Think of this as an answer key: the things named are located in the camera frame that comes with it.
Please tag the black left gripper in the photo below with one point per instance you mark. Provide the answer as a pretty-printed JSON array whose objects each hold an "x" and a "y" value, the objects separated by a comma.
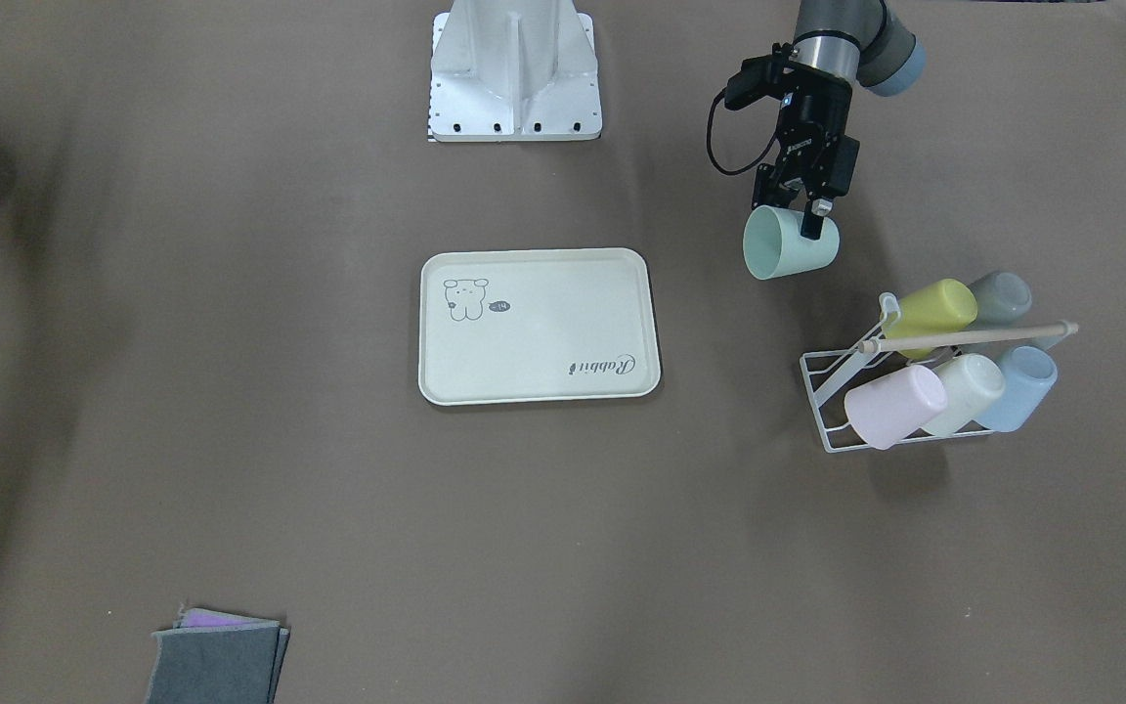
[{"x": 810, "y": 134}]

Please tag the folded grey cloth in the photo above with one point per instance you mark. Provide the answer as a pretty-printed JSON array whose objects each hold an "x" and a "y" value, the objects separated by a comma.
[{"x": 210, "y": 656}]

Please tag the pink cup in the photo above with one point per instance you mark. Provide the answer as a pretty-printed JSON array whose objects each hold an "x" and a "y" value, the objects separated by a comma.
[{"x": 890, "y": 408}]

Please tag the green cup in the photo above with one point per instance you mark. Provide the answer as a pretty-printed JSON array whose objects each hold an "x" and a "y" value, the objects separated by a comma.
[{"x": 774, "y": 245}]

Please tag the white wire cup rack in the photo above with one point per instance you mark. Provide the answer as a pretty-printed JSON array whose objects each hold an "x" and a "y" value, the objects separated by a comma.
[{"x": 828, "y": 375}]

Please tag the white rabbit tray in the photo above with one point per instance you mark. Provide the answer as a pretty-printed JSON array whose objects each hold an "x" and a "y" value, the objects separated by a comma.
[{"x": 539, "y": 325}]

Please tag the grey cup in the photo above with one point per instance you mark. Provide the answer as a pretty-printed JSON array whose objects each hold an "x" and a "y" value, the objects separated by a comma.
[{"x": 1002, "y": 299}]

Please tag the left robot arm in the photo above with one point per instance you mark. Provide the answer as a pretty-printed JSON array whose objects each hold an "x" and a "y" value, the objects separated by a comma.
[{"x": 837, "y": 46}]

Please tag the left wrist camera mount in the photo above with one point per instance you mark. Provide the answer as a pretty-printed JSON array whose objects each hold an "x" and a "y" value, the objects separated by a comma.
[{"x": 757, "y": 83}]

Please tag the yellow cup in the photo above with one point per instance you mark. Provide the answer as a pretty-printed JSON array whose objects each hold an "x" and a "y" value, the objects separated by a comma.
[{"x": 943, "y": 307}]

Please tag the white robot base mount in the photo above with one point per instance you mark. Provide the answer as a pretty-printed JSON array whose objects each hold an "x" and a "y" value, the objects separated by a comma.
[{"x": 513, "y": 71}]

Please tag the light blue cup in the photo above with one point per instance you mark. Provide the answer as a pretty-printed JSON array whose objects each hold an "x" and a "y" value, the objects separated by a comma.
[{"x": 1029, "y": 374}]

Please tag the wooden rack handle rod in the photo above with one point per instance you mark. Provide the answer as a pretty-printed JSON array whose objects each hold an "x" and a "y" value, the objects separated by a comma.
[{"x": 875, "y": 346}]

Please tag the cream white cup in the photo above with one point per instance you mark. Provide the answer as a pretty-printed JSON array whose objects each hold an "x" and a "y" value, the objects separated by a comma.
[{"x": 972, "y": 383}]

